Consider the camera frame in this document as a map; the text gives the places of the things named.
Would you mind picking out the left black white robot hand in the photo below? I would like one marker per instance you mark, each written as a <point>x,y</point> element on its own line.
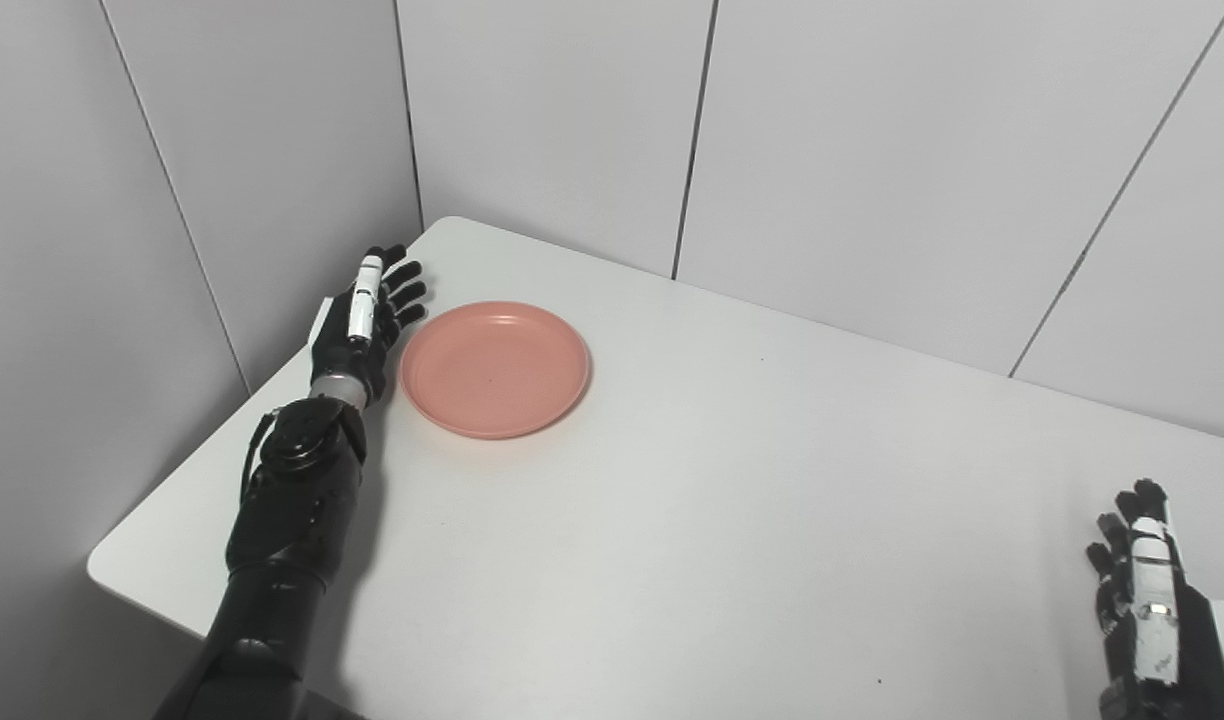
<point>362,325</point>

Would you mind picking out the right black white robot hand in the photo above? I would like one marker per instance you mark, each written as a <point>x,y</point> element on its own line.
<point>1162,630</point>

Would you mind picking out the pink round plate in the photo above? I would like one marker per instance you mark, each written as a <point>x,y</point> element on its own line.
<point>494,369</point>

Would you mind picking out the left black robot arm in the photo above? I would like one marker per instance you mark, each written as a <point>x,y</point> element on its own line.
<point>282,540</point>

